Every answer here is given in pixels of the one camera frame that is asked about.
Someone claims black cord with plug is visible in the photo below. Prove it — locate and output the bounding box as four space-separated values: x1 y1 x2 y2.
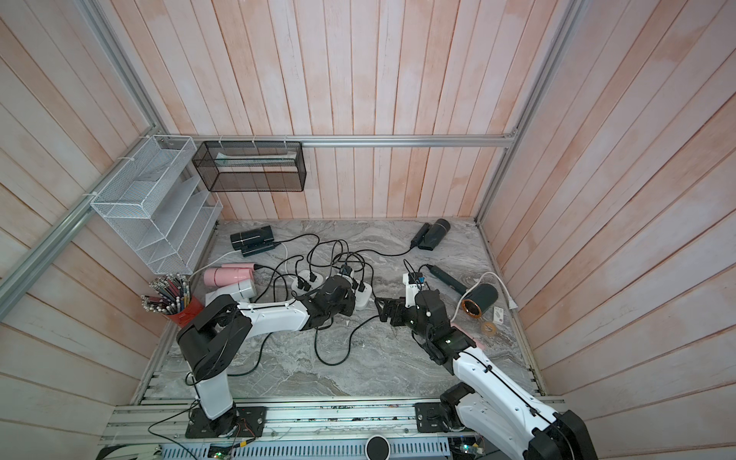
269 232 323 283

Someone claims copper dryer black cord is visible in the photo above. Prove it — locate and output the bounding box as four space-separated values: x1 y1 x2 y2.
401 258 432 283

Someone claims pink dryer black cord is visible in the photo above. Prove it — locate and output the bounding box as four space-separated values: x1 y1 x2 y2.
312 312 381 367

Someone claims white dryer black cord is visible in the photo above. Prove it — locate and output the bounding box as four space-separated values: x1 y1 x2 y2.
226 332 274 379

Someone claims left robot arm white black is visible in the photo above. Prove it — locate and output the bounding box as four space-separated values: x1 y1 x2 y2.
176 275 356 421

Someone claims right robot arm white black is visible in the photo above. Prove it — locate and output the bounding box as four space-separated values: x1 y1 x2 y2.
376 291 598 459

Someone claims far white power strip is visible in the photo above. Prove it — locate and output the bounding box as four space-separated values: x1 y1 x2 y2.
352 279 373 311

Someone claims white power strip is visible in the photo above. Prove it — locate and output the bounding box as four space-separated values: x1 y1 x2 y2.
352 279 373 311
291 269 325 295

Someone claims near white power strip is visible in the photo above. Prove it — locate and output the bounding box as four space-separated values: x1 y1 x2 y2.
291 269 325 295

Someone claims dark green hair dryer copper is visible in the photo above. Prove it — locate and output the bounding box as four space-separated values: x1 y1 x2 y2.
429 266 499 318

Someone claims dark green folded hair dryer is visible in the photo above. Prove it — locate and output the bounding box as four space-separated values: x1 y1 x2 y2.
410 218 452 251

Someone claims black folded hair dryer left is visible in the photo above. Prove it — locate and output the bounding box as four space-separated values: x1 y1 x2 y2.
230 225 277 257

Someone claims pink hair dryer left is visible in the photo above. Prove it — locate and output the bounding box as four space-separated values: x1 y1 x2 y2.
203 263 255 288

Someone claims black round sensor puck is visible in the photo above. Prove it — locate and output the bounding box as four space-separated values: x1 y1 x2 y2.
364 434 390 460

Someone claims red cup of pencils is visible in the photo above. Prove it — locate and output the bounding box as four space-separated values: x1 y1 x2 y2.
141 273 204 328

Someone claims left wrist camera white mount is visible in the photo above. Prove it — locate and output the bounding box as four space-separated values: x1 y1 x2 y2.
338 264 354 279

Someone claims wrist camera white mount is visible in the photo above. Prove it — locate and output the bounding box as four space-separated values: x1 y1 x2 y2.
338 264 354 279
402 271 425 308

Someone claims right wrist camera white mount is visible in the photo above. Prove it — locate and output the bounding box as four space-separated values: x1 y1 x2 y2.
402 271 425 308

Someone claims white power strip cable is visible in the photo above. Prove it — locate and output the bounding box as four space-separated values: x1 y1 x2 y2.
450 269 519 323

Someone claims black mesh wall basket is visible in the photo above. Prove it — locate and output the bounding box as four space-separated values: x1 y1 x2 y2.
193 140 307 193

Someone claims white wire shelf rack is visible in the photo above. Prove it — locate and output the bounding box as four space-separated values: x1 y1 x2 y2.
92 136 222 275

